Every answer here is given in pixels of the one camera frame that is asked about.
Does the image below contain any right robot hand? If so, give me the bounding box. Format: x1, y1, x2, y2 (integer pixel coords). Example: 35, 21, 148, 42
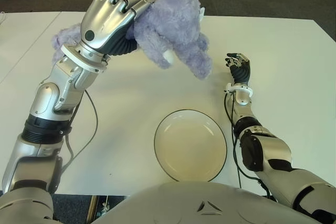
225, 52, 251, 85

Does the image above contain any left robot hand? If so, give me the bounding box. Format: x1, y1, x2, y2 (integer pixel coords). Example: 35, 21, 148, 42
78, 0, 154, 57

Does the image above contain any purple plush doll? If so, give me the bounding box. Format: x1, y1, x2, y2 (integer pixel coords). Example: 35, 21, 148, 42
51, 0, 214, 81

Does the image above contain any white plate with black rim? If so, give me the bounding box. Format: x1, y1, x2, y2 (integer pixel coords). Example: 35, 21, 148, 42
154, 109, 228, 183

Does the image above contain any grey robot torso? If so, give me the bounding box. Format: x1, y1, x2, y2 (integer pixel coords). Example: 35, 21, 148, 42
91, 180, 318, 224

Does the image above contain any right wrist camera mount ring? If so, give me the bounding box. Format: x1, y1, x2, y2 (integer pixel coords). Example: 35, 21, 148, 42
224, 83, 254, 98

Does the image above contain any wrist camera mount ring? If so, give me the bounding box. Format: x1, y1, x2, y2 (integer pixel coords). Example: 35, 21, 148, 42
224, 83, 254, 98
60, 44, 109, 74

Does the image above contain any left wrist camera mount ring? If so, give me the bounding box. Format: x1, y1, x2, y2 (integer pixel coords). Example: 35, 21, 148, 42
60, 44, 109, 74

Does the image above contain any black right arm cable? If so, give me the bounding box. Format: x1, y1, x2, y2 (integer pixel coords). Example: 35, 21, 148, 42
224, 92, 272, 200

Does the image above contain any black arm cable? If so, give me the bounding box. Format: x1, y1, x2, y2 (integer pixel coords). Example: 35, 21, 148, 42
224, 92, 272, 200
61, 89, 99, 174

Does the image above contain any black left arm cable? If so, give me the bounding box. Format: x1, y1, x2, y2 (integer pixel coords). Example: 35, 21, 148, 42
61, 89, 99, 174

